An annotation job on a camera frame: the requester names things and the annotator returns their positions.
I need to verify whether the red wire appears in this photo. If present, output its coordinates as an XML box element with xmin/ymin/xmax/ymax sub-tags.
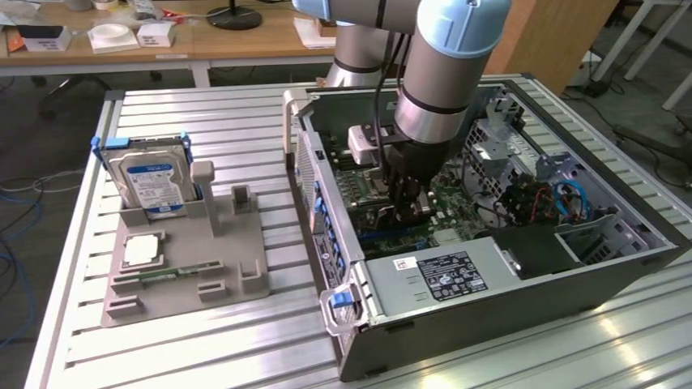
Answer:
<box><xmin>528</xmin><ymin>184</ymin><xmax>559</xmax><ymax>220</ymax></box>

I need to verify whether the wooden cabinet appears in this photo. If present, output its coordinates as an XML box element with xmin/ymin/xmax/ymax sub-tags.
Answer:
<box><xmin>483</xmin><ymin>0</ymin><xmax>622</xmax><ymax>95</ymax></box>

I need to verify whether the CPU with silver lid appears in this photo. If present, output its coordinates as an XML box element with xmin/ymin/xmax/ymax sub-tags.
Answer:
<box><xmin>122</xmin><ymin>236</ymin><xmax>164</xmax><ymax>268</ymax></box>

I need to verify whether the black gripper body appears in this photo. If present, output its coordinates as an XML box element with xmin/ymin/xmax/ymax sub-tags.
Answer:
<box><xmin>383</xmin><ymin>139</ymin><xmax>454</xmax><ymax>188</ymax></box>

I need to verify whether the black round lamp base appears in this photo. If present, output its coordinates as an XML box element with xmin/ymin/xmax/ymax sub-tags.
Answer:
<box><xmin>206</xmin><ymin>0</ymin><xmax>264</xmax><ymax>32</ymax></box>

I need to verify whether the black open PC case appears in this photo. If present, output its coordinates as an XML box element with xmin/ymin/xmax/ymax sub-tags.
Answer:
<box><xmin>283</xmin><ymin>79</ymin><xmax>692</xmax><ymax>384</ymax></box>

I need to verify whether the blue expansion slot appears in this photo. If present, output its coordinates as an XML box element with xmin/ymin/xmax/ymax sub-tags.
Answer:
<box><xmin>356</xmin><ymin>229</ymin><xmax>414</xmax><ymax>243</ymax></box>

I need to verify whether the blue wire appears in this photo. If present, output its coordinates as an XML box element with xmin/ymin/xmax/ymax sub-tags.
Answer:
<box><xmin>554</xmin><ymin>180</ymin><xmax>595</xmax><ymax>223</ymax></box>

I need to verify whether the wooden desk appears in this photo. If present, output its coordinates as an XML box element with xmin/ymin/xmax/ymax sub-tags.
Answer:
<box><xmin>0</xmin><ymin>0</ymin><xmax>488</xmax><ymax>88</ymax></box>

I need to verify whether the green motherboard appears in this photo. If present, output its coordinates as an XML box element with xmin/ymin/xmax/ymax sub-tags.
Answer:
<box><xmin>318</xmin><ymin>133</ymin><xmax>491</xmax><ymax>260</ymax></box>

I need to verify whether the black chair base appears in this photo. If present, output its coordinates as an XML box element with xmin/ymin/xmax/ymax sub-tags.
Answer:
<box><xmin>32</xmin><ymin>75</ymin><xmax>111</xmax><ymax>119</ymax></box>

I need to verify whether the metal drive cage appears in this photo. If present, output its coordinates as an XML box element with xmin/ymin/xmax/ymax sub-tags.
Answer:
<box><xmin>463</xmin><ymin>117</ymin><xmax>548</xmax><ymax>212</ymax></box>

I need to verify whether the white box with black top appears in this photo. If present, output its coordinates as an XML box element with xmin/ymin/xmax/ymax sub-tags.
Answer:
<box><xmin>15</xmin><ymin>24</ymin><xmax>72</xmax><ymax>53</ymax></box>

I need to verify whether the green RAM stick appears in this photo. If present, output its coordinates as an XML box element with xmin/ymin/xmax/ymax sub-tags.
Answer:
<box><xmin>138</xmin><ymin>260</ymin><xmax>224</xmax><ymax>284</ymax></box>

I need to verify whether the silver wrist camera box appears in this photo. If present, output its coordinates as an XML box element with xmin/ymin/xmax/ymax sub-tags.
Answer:
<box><xmin>347</xmin><ymin>124</ymin><xmax>398</xmax><ymax>168</ymax></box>

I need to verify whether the grey power supply unit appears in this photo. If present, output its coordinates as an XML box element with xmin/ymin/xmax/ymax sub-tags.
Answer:
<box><xmin>364</xmin><ymin>237</ymin><xmax>522</xmax><ymax>318</ymax></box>

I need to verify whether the grey parts rack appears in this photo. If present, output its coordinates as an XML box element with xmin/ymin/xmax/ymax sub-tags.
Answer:
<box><xmin>100</xmin><ymin>160</ymin><xmax>272</xmax><ymax>329</ymax></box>

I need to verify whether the hard disk in blue caddy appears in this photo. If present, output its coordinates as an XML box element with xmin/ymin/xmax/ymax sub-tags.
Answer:
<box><xmin>90</xmin><ymin>131</ymin><xmax>199</xmax><ymax>222</ymax></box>

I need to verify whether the white paper stack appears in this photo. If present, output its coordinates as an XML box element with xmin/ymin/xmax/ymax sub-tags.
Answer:
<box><xmin>294</xmin><ymin>16</ymin><xmax>338</xmax><ymax>50</ymax></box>

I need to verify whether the CPU socket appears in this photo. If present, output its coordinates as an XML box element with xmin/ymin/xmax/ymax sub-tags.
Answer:
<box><xmin>363</xmin><ymin>166</ymin><xmax>392</xmax><ymax>200</ymax></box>

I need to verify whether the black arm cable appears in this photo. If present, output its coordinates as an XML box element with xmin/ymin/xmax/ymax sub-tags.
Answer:
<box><xmin>374</xmin><ymin>31</ymin><xmax>414</xmax><ymax>176</ymax></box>

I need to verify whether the blue floor cable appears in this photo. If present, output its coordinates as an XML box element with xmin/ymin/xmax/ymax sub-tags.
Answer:
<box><xmin>0</xmin><ymin>190</ymin><xmax>43</xmax><ymax>346</ymax></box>

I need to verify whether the small white labelled box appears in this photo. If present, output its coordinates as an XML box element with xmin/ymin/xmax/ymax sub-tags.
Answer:
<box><xmin>135</xmin><ymin>22</ymin><xmax>178</xmax><ymax>48</ymax></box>

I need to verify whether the white table frame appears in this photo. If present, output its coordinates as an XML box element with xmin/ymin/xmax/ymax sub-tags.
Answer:
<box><xmin>591</xmin><ymin>0</ymin><xmax>692</xmax><ymax>111</ymax></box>

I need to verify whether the white floor cable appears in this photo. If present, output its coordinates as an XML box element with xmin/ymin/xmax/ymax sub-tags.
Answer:
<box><xmin>0</xmin><ymin>169</ymin><xmax>86</xmax><ymax>194</ymax></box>

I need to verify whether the metal disk bay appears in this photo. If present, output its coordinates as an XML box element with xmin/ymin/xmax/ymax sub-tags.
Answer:
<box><xmin>554</xmin><ymin>213</ymin><xmax>650</xmax><ymax>267</ymax></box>

